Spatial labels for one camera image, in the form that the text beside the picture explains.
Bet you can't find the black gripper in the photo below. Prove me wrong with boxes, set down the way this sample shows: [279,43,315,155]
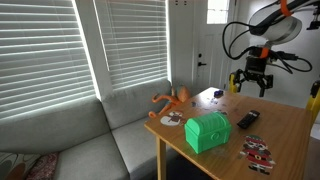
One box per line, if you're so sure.
[232,47,273,97]

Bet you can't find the black remote control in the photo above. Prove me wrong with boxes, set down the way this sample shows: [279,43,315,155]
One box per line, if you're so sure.
[237,110,260,129]

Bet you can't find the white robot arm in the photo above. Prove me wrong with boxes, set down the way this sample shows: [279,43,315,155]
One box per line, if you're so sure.
[224,0,320,97]

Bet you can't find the yellow black bollard left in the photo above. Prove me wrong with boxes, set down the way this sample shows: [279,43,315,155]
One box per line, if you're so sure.
[229,73,237,93]

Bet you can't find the yellow black bollard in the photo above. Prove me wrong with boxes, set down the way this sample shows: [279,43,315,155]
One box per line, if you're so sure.
[306,80,320,118]
[229,73,237,93]

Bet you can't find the small blue toy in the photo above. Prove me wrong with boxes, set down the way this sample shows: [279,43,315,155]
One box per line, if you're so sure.
[214,90,223,97]

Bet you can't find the white entry door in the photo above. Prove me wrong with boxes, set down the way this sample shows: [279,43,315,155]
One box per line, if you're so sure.
[193,0,236,93]

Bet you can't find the wooden table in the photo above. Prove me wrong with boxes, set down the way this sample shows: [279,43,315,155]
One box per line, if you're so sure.
[145,88,313,180]

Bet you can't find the yellow black bollard right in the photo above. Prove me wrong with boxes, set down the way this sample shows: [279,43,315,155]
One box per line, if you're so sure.
[306,80,320,118]

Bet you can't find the green treasure chest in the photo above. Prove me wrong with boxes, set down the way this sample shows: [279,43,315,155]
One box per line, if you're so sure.
[184,112,232,154]

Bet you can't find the orange octopus plush toy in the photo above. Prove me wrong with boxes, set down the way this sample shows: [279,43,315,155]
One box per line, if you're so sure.
[148,85,191,118]

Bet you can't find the snowman sticker white brown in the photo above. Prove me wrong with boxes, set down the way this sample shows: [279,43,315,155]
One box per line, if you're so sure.
[160,111,185,126]

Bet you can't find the right white window blind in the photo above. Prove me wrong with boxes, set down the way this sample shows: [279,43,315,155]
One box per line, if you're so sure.
[94,0,168,90]

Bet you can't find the white window blind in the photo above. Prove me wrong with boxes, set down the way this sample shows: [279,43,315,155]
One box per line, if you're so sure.
[94,0,168,90]
[0,0,95,120]

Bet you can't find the grey sofa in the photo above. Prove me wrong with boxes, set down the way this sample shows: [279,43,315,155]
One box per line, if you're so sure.
[0,79,171,180]

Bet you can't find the left white window blind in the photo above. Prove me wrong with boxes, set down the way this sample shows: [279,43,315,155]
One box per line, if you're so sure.
[0,0,95,120]

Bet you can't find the patterned cushion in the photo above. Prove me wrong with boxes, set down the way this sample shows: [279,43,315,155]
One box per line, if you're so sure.
[0,152,58,180]

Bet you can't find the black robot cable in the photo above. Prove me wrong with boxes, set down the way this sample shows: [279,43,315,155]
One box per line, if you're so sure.
[222,21,314,74]

